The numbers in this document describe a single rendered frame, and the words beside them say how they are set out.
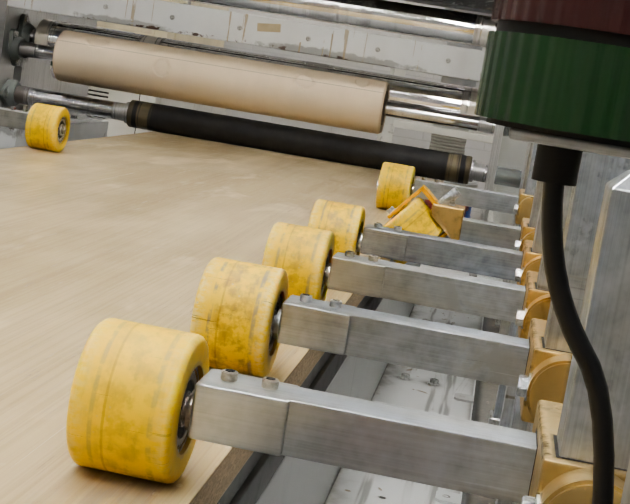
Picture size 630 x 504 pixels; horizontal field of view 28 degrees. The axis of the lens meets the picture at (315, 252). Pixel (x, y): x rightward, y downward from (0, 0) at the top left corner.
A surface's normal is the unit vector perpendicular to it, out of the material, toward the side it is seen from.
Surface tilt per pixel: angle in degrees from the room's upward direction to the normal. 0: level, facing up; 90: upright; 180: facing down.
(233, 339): 103
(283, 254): 62
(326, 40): 90
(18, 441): 0
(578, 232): 90
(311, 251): 57
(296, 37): 90
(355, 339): 90
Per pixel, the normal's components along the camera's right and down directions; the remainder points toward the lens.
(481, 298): -0.15, 0.13
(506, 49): -0.87, -0.07
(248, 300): -0.05, -0.40
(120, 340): 0.07, -0.80
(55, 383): 0.15, -0.98
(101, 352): 0.00, -0.60
